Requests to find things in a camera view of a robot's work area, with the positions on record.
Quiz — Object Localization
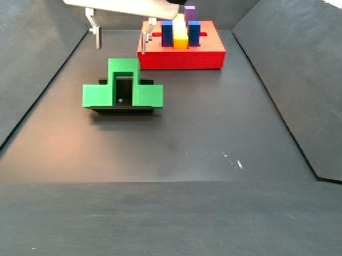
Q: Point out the red base board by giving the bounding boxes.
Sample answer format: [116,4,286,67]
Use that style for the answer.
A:
[136,21,226,70]

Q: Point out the black angle fixture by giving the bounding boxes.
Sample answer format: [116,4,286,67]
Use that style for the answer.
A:
[90,77,152,114]

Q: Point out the green bridge-shaped object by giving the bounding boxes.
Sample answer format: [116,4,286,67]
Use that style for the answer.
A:
[82,58,163,109]

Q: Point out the yellow long bar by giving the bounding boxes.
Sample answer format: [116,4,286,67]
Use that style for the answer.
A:
[173,14,189,50]

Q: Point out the blue block right rear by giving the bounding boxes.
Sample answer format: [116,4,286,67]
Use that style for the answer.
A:
[162,21,174,47]

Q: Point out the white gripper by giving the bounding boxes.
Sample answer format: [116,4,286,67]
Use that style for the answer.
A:
[63,0,179,55]

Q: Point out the blue block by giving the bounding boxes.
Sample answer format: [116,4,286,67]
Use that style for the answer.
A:
[162,21,174,47]
[189,20,201,46]

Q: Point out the purple block left front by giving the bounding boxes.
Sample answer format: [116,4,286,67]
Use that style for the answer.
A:
[185,6,197,21]

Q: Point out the blue block left rear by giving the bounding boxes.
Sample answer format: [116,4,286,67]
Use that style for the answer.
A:
[189,20,201,46]

